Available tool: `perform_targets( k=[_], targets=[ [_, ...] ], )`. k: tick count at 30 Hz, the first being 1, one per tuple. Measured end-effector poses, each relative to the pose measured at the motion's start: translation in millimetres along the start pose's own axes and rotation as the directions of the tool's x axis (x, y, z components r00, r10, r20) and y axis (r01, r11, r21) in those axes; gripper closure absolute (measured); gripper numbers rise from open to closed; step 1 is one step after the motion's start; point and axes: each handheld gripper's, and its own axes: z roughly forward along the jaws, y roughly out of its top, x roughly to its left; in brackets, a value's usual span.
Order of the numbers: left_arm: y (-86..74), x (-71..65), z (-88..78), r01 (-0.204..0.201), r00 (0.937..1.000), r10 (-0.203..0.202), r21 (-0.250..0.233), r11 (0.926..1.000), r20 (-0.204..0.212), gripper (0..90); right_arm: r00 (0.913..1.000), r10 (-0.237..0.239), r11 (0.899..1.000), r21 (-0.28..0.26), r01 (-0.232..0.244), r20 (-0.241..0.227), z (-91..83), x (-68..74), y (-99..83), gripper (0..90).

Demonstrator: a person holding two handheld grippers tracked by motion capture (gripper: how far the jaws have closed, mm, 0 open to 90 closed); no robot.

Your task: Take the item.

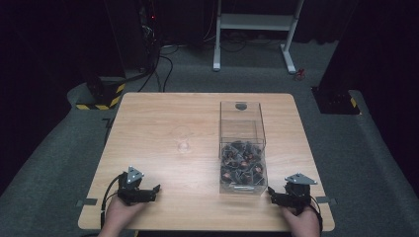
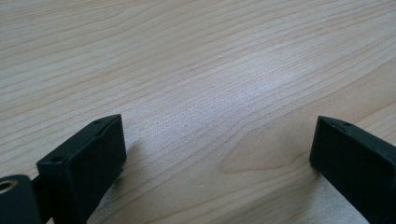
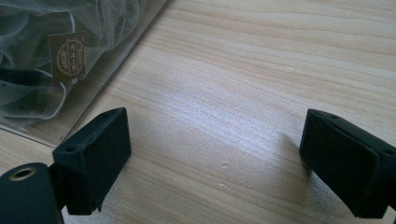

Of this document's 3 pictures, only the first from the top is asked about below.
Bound white metal stand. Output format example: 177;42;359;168
212;0;306;75

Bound pile of dark packets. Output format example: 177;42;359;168
220;140;267;186

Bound clear plastic box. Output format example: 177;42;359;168
218;100;269;196

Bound person's left hand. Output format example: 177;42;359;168
98;196;149;237

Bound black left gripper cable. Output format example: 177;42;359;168
100;174;124;229

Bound black yellow striped stand base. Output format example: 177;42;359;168
75;76;127;112

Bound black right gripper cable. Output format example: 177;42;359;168
309;195;324;233

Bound person's right hand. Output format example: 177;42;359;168
281;204;321;237

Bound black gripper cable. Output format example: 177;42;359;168
100;174;124;229
309;195;324;233

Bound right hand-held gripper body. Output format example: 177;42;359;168
279;172;318;217

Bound clear glass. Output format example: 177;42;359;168
171;125;196;154

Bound black floor cables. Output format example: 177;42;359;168
125;42;181;94

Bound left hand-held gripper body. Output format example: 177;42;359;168
117;166;153;207

